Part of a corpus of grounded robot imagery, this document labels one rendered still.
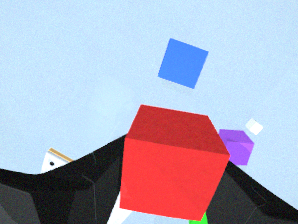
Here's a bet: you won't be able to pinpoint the blue block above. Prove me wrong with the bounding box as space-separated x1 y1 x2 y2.
158 39 208 88

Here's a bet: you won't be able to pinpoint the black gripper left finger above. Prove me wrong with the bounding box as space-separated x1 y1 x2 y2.
0 133 128 224

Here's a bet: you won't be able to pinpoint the green block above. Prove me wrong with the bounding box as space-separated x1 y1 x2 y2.
189 212 208 224

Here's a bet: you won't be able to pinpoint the red block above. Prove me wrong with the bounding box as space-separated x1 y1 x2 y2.
120 104 230 221

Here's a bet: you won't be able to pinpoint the purple block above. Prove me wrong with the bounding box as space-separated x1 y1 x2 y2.
220 129 254 167

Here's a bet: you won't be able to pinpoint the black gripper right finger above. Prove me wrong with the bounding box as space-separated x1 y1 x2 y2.
206 160 298 224

